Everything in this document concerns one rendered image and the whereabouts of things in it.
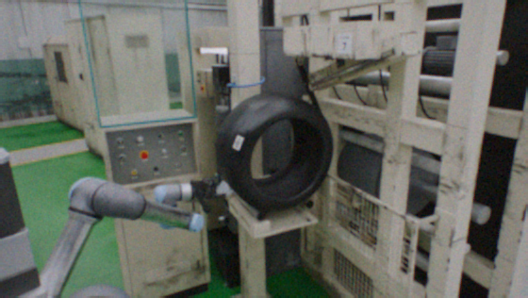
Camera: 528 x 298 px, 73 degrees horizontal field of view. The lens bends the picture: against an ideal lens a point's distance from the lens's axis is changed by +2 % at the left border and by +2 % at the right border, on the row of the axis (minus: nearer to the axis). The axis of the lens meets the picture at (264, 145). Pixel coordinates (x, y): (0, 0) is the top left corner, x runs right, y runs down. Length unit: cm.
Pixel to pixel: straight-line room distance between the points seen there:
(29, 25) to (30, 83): 135
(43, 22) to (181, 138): 857
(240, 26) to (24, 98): 887
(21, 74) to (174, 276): 840
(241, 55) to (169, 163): 84
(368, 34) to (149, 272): 192
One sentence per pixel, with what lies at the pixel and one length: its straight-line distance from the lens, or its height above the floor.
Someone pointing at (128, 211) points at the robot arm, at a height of 118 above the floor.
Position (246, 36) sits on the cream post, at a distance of 192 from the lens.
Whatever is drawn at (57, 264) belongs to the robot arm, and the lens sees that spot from 138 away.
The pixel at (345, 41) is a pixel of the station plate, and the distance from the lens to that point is 154.
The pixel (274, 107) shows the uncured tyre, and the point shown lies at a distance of 159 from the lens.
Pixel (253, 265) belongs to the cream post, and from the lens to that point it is 235.
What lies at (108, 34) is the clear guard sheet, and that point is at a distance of 213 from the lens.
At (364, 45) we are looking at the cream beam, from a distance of 152.
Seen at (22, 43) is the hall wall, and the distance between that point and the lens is 1039.
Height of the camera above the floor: 172
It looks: 17 degrees down
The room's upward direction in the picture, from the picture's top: 1 degrees counter-clockwise
